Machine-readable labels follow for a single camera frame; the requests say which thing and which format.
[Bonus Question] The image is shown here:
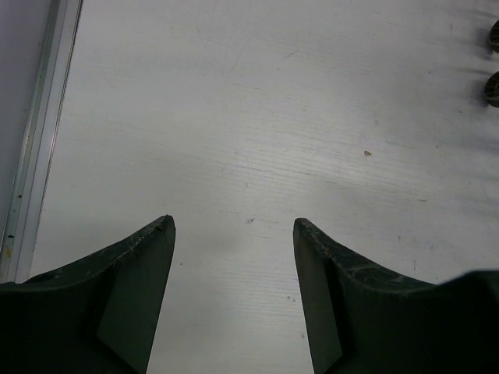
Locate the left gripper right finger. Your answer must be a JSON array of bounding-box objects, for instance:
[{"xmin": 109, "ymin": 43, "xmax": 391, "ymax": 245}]
[{"xmin": 293, "ymin": 218, "xmax": 498, "ymax": 373}]

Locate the grey wire dish rack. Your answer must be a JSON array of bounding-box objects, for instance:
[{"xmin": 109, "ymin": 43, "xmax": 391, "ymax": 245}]
[{"xmin": 485, "ymin": 18, "xmax": 499, "ymax": 108}]

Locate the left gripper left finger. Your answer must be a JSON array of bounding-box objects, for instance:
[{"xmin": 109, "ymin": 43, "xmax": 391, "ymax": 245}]
[{"xmin": 1, "ymin": 215, "xmax": 175, "ymax": 373}]

